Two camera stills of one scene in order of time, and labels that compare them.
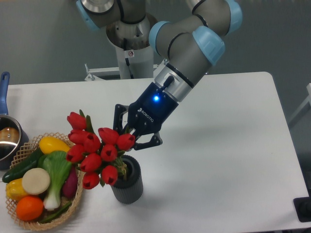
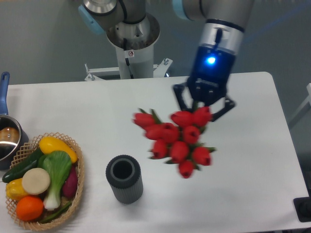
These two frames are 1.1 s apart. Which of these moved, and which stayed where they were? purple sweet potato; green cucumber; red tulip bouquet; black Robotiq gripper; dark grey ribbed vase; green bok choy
Moved: black Robotiq gripper; red tulip bouquet
Stayed: green bok choy; green cucumber; dark grey ribbed vase; purple sweet potato
